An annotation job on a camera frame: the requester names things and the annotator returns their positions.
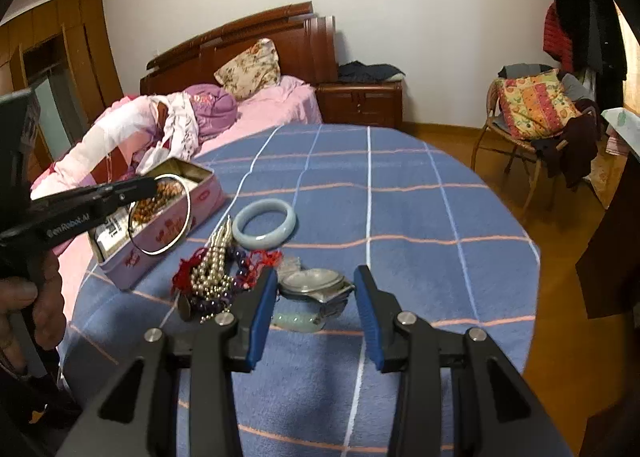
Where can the colourful patterned cushion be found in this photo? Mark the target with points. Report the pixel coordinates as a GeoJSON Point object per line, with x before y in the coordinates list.
{"type": "Point", "coordinates": [535, 102]}

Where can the grey clothes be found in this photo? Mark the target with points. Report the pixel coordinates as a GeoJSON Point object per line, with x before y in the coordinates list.
{"type": "Point", "coordinates": [520, 69]}

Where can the white patterned cloth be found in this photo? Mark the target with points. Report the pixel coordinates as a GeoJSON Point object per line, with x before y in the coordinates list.
{"type": "Point", "coordinates": [175, 132]}

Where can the white printed card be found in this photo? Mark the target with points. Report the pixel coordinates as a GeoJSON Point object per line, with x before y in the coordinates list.
{"type": "Point", "coordinates": [110, 234]}

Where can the pink white quilt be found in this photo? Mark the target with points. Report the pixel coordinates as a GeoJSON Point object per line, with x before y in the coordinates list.
{"type": "Point", "coordinates": [110, 134]}

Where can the pink bed sheet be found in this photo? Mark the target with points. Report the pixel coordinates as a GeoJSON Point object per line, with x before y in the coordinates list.
{"type": "Point", "coordinates": [280, 107]}

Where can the wicker chair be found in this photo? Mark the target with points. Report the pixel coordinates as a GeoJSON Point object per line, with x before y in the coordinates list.
{"type": "Point", "coordinates": [500, 129]}

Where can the yellow bag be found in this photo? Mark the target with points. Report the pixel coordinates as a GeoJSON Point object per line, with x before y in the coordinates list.
{"type": "Point", "coordinates": [602, 177]}

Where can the wooden bed headboard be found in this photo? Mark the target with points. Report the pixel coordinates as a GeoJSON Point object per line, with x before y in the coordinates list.
{"type": "Point", "coordinates": [240, 32]}

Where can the floral pillow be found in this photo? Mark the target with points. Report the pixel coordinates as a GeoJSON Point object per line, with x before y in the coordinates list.
{"type": "Point", "coordinates": [250, 67]}

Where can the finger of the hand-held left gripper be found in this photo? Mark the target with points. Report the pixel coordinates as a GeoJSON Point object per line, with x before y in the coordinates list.
{"type": "Point", "coordinates": [135, 189]}

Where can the pink tin box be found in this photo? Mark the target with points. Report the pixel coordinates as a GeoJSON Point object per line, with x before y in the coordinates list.
{"type": "Point", "coordinates": [202, 204]}

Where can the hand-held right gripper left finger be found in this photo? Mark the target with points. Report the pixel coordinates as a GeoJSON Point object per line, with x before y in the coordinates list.
{"type": "Point", "coordinates": [262, 319]}

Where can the pale green patterned box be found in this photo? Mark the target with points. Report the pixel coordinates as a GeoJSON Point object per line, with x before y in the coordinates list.
{"type": "Point", "coordinates": [622, 124]}

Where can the black hanging coat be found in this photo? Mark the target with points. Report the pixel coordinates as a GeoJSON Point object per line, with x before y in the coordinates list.
{"type": "Point", "coordinates": [600, 37]}

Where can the dark folded clothes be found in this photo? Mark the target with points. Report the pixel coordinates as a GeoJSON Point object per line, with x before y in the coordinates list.
{"type": "Point", "coordinates": [367, 72]}

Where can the dark brown garment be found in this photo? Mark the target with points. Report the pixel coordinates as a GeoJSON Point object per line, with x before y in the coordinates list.
{"type": "Point", "coordinates": [580, 147]}

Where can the wooden wardrobe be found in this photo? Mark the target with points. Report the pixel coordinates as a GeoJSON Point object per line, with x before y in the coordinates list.
{"type": "Point", "coordinates": [85, 47]}

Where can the red hanging jacket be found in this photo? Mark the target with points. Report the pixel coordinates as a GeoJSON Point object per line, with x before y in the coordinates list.
{"type": "Point", "coordinates": [557, 42]}

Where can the wooden nightstand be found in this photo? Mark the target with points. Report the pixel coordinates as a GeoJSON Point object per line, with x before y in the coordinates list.
{"type": "Point", "coordinates": [360, 104]}

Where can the person's left hand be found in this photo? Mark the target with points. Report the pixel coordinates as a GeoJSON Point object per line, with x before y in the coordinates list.
{"type": "Point", "coordinates": [50, 302]}

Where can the purple cloth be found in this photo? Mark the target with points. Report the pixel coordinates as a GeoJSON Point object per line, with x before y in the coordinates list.
{"type": "Point", "coordinates": [215, 107]}

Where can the thin silver bangle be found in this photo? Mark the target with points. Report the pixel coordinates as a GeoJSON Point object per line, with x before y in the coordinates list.
{"type": "Point", "coordinates": [190, 214]}

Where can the pale jade bangle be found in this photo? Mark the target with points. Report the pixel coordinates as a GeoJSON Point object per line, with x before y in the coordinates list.
{"type": "Point", "coordinates": [262, 243]}

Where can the blue plaid blanket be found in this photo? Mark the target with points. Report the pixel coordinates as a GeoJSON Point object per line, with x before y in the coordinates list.
{"type": "Point", "coordinates": [400, 197]}

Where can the dark wooden cabinet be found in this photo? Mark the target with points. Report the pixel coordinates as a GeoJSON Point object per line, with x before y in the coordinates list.
{"type": "Point", "coordinates": [615, 257]}

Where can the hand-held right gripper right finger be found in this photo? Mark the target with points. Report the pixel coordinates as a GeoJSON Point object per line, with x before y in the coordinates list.
{"type": "Point", "coordinates": [372, 319]}

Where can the small clear plastic bag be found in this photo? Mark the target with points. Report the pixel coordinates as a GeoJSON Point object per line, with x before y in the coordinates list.
{"type": "Point", "coordinates": [290, 263]}

